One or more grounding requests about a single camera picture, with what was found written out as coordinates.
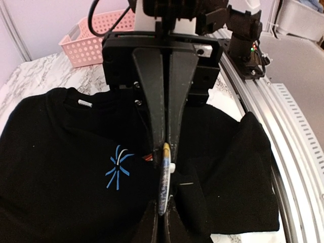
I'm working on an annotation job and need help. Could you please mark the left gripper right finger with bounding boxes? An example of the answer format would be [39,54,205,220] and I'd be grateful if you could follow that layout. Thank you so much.
[163,195,189,243]

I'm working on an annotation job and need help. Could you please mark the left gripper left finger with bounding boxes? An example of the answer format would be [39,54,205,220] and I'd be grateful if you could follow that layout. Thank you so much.
[133,200,161,243]

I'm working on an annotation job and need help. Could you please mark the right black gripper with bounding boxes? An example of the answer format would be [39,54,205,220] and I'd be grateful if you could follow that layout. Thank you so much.
[102,31,223,166]

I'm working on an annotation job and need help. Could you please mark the yellow brooch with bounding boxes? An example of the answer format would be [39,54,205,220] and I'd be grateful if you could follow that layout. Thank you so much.
[158,143,176,216]

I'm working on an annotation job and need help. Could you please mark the round orange white brooch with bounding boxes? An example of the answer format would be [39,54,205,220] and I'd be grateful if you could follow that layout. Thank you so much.
[142,154,153,161]

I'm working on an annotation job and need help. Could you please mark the black t-shirt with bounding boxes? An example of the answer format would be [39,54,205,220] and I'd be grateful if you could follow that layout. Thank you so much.
[1,88,279,242]

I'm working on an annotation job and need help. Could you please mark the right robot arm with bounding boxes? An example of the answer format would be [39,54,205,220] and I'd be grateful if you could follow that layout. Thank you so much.
[88,1,262,168]

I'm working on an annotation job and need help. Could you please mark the pink perforated plastic basket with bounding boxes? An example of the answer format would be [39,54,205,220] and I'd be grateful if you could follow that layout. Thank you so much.
[59,10,123,68]

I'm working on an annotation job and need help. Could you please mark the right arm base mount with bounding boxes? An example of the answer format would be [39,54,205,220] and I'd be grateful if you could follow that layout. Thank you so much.
[218,36,270,80]

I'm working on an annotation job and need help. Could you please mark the aluminium front rail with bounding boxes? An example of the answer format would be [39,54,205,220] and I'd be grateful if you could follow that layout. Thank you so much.
[217,27,324,243]

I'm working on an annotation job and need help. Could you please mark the right aluminium frame post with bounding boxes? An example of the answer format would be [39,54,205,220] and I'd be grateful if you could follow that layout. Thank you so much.
[1,0,32,62]

